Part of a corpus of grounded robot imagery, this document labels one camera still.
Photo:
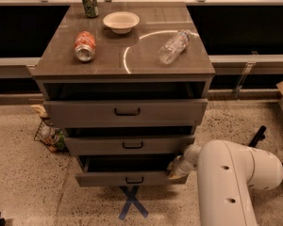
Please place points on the grey top drawer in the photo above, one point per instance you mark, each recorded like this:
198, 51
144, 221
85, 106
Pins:
126, 113

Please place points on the clear plastic bottle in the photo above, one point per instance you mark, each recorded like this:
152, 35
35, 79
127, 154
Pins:
174, 46

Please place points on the blue tape cross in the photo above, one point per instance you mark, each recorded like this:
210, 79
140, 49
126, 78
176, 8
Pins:
132, 200

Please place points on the grey bottom drawer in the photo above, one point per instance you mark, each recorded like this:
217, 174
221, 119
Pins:
126, 170

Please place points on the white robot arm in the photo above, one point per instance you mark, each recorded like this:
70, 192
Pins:
226, 171

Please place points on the grey middle drawer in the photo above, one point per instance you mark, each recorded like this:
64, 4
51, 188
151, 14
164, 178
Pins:
127, 145

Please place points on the orange soda can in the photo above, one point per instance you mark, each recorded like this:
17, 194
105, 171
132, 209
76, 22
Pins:
85, 46

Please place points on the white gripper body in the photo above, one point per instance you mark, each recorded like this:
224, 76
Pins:
183, 167

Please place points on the grey drawer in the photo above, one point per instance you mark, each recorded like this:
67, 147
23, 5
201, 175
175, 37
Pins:
126, 170
126, 113
127, 145

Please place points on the wire basket with snacks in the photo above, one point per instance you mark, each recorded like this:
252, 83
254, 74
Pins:
51, 137

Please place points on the green soda can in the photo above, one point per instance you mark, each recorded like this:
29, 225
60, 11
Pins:
90, 8

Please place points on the grey drawer cabinet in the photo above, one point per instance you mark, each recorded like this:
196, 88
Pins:
125, 67

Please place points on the white paper bowl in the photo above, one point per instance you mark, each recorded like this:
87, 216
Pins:
121, 22

